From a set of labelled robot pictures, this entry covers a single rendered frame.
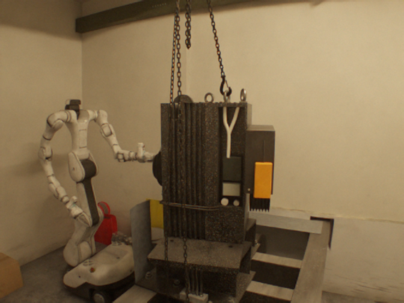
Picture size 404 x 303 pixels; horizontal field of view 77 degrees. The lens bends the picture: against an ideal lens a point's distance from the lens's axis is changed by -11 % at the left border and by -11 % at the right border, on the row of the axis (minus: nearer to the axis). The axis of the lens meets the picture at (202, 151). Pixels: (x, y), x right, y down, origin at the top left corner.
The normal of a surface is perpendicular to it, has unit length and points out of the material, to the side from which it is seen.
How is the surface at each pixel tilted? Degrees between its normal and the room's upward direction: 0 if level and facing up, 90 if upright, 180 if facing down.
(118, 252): 73
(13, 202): 90
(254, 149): 90
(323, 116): 90
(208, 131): 90
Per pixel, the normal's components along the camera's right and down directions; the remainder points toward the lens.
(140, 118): -0.44, 0.14
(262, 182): -0.22, 0.14
